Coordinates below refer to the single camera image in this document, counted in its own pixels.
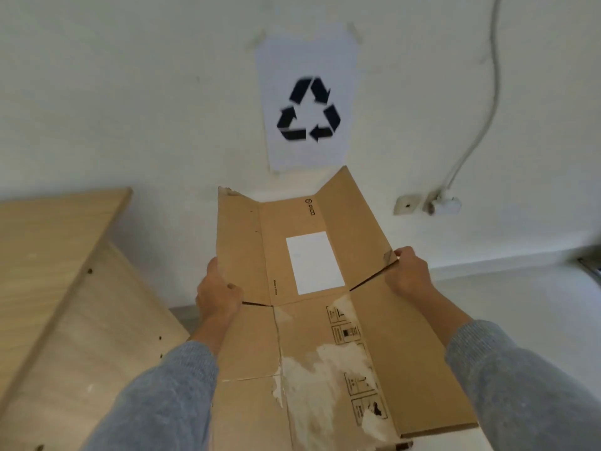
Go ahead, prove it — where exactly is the person's left forearm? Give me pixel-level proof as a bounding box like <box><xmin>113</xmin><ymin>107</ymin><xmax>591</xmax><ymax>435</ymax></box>
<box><xmin>81</xmin><ymin>319</ymin><xmax>235</xmax><ymax>451</ymax></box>

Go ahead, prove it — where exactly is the white recycling symbol paper sign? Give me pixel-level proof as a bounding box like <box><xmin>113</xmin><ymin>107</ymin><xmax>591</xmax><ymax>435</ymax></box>
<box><xmin>255</xmin><ymin>21</ymin><xmax>363</xmax><ymax>173</ymax></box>

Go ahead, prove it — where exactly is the person's right hand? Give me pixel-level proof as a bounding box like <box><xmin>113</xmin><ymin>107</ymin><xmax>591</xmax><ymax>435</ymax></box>
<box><xmin>388</xmin><ymin>246</ymin><xmax>433</xmax><ymax>298</ymax></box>

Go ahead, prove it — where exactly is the person's right forearm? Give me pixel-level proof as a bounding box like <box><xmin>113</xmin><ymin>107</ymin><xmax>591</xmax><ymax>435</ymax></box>
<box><xmin>408</xmin><ymin>285</ymin><xmax>601</xmax><ymax>451</ymax></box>

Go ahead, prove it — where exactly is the white plug adapter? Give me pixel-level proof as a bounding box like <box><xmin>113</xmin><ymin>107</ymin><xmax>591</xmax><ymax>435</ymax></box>
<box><xmin>425</xmin><ymin>191</ymin><xmax>462</xmax><ymax>216</ymax></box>

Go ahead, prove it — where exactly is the person's left hand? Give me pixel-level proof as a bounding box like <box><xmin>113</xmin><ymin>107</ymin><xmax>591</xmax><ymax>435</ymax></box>
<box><xmin>195</xmin><ymin>256</ymin><xmax>245</xmax><ymax>327</ymax></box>

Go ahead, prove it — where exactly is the light wooden furniture panel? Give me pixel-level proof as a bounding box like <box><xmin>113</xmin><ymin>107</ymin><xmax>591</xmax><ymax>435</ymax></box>
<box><xmin>0</xmin><ymin>188</ymin><xmax>190</xmax><ymax>451</ymax></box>

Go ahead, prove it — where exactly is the brown cardboard box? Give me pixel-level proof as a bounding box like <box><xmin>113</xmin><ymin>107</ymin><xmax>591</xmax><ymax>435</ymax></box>
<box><xmin>208</xmin><ymin>165</ymin><xmax>479</xmax><ymax>451</ymax></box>

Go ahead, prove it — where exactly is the white wall cable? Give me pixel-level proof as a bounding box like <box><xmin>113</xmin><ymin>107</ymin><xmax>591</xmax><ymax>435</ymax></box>
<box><xmin>439</xmin><ymin>0</ymin><xmax>504</xmax><ymax>193</ymax></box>

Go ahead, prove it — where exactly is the white wall socket plate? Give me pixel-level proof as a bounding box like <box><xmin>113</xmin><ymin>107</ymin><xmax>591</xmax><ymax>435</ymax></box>
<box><xmin>393</xmin><ymin>194</ymin><xmax>422</xmax><ymax>216</ymax></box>

